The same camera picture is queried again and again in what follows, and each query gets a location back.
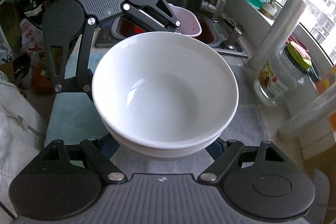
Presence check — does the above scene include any white colander basket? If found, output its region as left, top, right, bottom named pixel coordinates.
left=169, top=3, right=202, bottom=38

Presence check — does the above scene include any glass jar yellow lid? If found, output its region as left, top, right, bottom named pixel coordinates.
left=254, top=41, right=312, bottom=106

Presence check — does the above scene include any tall plastic wrap roll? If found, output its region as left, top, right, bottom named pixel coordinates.
left=277, top=84, right=336, bottom=139

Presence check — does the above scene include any orange oil jug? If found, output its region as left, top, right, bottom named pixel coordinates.
left=316, top=63, right=336, bottom=132

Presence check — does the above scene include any cleaver knife black handle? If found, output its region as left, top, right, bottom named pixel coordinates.
left=306, top=168, right=330, bottom=224

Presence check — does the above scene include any sink soap dispenser knob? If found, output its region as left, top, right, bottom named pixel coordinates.
left=224, top=27, right=242, bottom=50

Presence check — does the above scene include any blue grey checked towel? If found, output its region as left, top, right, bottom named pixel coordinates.
left=45, top=56, right=268, bottom=177

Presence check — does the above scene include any steel sink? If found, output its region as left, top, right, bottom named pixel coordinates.
left=94, top=0, right=248, bottom=58

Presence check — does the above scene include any short plastic wrap roll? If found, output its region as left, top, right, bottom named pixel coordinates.
left=249, top=0, right=307, bottom=70

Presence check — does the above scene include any small potted plant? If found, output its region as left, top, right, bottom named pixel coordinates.
left=259, top=0, right=277, bottom=19

